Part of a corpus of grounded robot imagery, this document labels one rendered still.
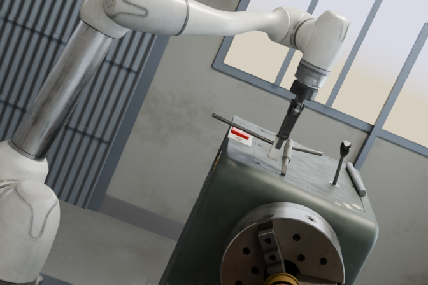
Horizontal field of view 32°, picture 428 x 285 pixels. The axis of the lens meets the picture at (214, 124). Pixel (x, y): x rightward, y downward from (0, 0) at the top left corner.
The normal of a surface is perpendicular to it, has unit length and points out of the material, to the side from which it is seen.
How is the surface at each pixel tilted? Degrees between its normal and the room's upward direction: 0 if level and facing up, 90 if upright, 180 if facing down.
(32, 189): 6
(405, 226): 90
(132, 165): 90
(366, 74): 90
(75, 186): 90
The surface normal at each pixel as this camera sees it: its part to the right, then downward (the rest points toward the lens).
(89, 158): 0.04, 0.27
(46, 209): 0.70, -0.06
